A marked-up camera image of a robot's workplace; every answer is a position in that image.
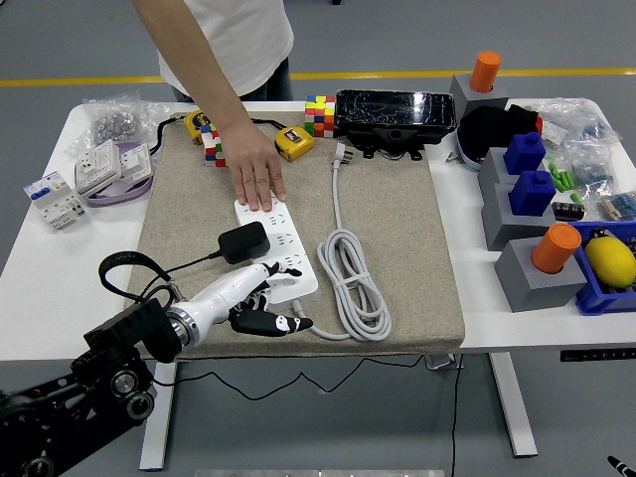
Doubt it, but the person's right hand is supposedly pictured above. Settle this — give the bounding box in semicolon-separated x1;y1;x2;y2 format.
218;121;288;213

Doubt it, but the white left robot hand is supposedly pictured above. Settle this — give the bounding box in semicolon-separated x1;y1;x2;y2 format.
184;261;315;344

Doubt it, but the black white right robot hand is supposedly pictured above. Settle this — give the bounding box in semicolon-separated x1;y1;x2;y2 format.
608;454;636;477

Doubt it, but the thin black adapter cord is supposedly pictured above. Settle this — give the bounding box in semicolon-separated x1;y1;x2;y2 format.
148;250;433;402

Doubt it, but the black plug adapter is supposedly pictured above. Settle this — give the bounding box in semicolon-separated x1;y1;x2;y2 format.
217;221;272;266

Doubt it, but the white power strip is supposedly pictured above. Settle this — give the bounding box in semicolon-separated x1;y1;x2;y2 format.
234;197;320;312

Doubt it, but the yellow tape measure white label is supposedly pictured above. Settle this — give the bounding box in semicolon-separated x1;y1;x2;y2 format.
252;117;317;163

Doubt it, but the white-framed puzzle cube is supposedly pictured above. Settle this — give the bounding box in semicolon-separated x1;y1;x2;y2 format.
200;121;231;169

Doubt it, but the yellow tape measure black label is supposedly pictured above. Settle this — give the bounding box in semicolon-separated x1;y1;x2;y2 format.
150;108;215;153

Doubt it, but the stickerless puzzle cube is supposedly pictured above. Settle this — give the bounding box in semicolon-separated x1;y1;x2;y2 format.
304;94;338;139

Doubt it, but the black table control panel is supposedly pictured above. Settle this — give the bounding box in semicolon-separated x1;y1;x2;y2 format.
559;349;636;363

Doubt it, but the person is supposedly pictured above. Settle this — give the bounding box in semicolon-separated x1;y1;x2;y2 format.
157;0;295;103

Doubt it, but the white table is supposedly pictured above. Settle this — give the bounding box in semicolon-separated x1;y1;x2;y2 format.
0;97;636;472

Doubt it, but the purple ribbon roll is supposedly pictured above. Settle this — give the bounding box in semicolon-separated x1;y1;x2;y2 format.
81;140;155;208

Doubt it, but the clear bag of metal nuts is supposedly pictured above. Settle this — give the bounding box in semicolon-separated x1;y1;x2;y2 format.
67;89;173;155

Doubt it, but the grey-brown mat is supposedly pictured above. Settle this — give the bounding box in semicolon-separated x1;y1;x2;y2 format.
123;111;467;360

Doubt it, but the blue plastic bin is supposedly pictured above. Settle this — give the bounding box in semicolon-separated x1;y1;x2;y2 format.
565;220;636;317

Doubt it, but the grey block with round hole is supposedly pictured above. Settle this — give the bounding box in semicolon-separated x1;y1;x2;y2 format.
494;237;588;313
449;74;512;118

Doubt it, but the white blue circuit breaker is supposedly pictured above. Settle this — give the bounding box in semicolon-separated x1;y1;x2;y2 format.
23;171;86;231

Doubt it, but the yellow lemon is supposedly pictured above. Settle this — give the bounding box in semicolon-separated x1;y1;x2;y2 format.
584;238;636;288

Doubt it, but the white blue bowl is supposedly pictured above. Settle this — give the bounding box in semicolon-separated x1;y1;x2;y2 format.
455;126;491;174

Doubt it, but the orange cylinder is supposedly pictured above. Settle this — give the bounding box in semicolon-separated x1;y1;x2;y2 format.
469;51;503;94
531;223;583;275

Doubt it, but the black cloth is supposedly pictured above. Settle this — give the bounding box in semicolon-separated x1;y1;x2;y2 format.
459;104;541;163

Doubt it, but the grey block with square hole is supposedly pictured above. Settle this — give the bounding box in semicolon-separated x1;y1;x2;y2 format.
478;147;518;189
480;182;557;252

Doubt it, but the clear bag of clips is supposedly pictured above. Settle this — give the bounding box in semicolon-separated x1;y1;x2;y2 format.
595;191;636;223

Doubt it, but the black terminal block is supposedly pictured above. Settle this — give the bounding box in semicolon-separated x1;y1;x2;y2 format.
552;201;587;224

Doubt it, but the blue stepped block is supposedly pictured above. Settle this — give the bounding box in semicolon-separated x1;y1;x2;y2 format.
509;170;557;218
503;131;548;177

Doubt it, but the green plastic pegs pile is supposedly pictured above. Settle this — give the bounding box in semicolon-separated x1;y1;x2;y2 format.
548;163;583;203

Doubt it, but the clear bag of blue parts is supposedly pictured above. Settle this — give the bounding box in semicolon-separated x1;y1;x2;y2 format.
565;143;620;200

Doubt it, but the clear bag of small parts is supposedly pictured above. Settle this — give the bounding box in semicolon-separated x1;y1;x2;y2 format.
526;97;622;148

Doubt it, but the white power strip cord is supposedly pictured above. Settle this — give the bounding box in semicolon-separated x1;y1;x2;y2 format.
292;141;394;343

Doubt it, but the white wall socket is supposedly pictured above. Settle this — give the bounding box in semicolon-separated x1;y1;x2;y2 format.
118;142;154;181
74;139;123;196

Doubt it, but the black table power cable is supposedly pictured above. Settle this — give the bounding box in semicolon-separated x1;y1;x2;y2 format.
449;353;461;477

